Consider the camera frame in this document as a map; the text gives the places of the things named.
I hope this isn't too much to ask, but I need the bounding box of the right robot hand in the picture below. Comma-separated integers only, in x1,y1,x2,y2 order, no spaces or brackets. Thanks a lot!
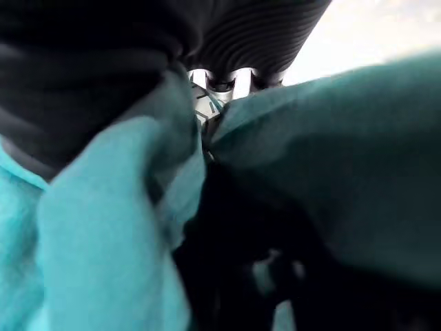
0,0,334,183

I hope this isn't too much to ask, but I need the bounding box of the teal cloth garment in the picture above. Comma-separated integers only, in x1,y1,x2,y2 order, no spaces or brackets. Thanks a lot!
0,48,441,331

